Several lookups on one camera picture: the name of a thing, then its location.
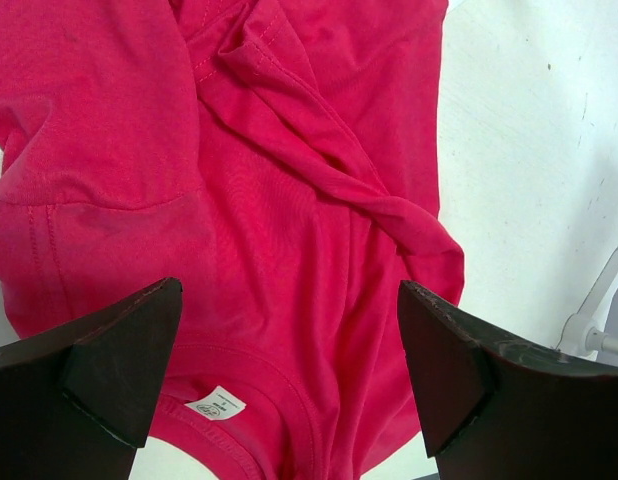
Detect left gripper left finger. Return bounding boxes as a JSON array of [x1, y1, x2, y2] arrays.
[[0, 278, 182, 479]]

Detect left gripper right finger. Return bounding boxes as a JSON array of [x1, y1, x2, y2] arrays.
[[398, 281, 618, 479]]

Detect red t shirt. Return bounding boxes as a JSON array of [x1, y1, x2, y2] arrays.
[[0, 1, 464, 479]]

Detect white clothes rack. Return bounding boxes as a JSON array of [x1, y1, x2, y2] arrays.
[[556, 248, 618, 357]]

